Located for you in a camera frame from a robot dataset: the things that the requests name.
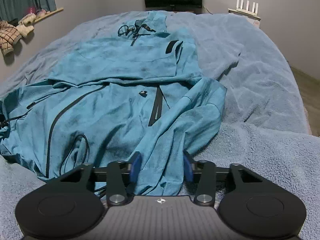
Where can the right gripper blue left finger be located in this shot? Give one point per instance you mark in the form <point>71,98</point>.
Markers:
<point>121,179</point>

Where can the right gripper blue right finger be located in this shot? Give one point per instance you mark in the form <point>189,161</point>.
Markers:
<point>203,173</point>

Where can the teal zip hooded jacket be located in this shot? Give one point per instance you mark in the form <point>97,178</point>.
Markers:
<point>140,90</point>

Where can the blue fleece bed blanket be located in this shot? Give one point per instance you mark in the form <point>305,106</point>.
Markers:
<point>264,126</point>

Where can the white wifi router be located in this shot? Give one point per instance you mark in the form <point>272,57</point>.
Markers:
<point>247,9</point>

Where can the wooden window sill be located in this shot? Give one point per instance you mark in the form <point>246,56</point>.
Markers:
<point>51,13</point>

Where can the cream plush garment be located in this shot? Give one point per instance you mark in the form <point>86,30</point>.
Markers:
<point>25,25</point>

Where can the checked beige garment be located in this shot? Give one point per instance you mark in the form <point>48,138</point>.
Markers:
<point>9,36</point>

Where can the pink item on sill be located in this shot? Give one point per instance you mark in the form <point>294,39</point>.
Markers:
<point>37,12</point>

